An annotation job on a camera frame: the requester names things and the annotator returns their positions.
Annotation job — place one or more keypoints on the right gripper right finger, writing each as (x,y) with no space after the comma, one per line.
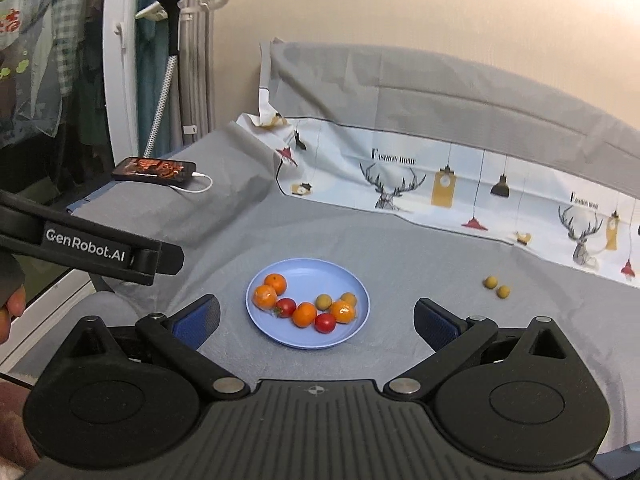
(511,397)

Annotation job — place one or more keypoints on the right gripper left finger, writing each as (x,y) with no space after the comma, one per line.
(116,396)

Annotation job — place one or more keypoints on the orange kumquat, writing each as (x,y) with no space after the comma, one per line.
(343,311)
(265,297)
(304,315)
(277,282)

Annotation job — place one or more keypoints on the yellow-green round fruit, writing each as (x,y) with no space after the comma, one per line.
(323,302)

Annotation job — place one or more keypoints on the person's left hand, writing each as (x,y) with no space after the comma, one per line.
(13,293)

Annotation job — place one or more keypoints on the small green fruit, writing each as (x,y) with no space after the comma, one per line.
(490,282)
(503,291)

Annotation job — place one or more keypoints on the pink fluffy cloth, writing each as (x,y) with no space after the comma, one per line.
(17,453)

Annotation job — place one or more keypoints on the black smartphone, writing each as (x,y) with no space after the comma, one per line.
(153,170)

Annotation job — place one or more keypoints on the white deer print cloth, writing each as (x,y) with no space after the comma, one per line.
(558,217)

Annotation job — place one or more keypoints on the left red cherry tomato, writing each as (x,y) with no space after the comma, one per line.
(285,308)

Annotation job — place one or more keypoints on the red cherry tomato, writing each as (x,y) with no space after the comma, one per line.
(285,308)
(325,323)

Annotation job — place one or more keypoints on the right red cherry tomato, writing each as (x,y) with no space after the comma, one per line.
(325,323)

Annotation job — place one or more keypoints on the grey bed sheet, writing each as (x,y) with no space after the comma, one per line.
(238,221)

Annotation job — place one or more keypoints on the blue round plate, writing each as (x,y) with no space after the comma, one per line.
(306,278)

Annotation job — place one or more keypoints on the black garment steamer head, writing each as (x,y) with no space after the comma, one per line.
(172,8)

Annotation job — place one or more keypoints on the white hanger rack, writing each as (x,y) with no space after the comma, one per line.
(156,13)

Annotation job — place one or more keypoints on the white door frame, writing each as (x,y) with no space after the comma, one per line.
(119,76)

